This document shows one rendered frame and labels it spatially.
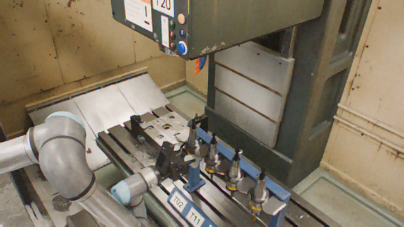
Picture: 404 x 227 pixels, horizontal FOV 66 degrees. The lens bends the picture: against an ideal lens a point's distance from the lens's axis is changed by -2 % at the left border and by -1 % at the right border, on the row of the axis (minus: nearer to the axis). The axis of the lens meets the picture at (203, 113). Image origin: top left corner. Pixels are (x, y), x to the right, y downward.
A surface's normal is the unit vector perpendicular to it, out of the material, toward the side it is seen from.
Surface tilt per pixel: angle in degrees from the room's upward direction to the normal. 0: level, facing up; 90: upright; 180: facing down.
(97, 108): 24
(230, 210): 0
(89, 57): 90
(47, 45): 90
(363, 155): 90
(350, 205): 0
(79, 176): 62
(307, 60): 90
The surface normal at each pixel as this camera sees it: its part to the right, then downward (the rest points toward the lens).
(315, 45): -0.75, 0.36
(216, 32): 0.65, 0.44
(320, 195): 0.03, -0.82
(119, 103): 0.29, -0.57
